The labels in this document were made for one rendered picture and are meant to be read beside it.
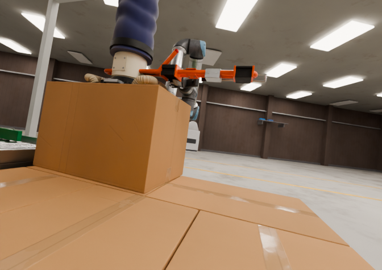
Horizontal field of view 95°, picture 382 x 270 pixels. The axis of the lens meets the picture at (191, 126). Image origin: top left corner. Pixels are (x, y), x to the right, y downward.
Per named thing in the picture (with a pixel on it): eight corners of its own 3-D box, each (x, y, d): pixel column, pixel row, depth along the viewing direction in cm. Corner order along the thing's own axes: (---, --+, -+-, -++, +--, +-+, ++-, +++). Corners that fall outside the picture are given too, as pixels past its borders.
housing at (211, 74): (204, 77, 80) (205, 67, 80) (207, 82, 86) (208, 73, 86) (219, 77, 78) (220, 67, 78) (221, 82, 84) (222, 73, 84)
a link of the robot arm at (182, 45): (174, 33, 139) (156, 105, 111) (190, 35, 139) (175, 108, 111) (175, 45, 149) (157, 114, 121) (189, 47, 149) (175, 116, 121)
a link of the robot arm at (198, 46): (181, 113, 188) (189, 36, 144) (197, 116, 188) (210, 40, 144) (179, 121, 176) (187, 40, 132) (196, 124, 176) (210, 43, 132)
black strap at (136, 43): (99, 45, 88) (100, 37, 89) (128, 64, 111) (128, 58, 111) (137, 44, 82) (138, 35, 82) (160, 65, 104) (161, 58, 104)
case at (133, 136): (32, 165, 81) (46, 81, 83) (100, 158, 119) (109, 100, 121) (144, 194, 62) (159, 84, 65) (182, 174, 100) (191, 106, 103)
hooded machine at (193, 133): (195, 150, 1013) (199, 123, 1022) (198, 152, 944) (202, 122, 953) (182, 149, 1002) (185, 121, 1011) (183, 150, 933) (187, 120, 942)
